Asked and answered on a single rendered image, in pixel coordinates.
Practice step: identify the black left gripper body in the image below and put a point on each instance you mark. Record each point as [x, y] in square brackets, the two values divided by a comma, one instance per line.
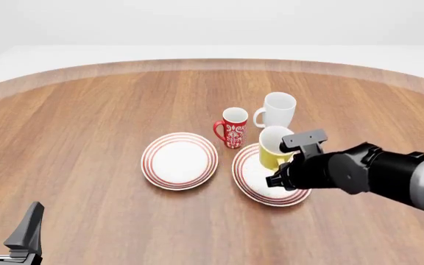
[13, 260]

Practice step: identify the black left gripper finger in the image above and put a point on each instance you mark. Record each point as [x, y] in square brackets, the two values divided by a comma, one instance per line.
[28, 234]

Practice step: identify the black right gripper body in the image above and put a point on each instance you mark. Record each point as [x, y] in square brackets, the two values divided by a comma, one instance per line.
[283, 179]

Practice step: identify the grey and black right robot arm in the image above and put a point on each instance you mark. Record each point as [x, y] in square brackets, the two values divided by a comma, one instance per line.
[374, 174]

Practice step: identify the yellow and white mug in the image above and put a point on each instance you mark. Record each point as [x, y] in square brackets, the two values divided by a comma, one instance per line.
[271, 154]

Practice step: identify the white plate with red rings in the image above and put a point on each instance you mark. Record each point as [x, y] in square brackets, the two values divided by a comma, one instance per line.
[252, 176]
[179, 161]

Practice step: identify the red mug with white pattern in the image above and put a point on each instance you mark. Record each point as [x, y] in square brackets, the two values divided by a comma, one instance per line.
[234, 129]

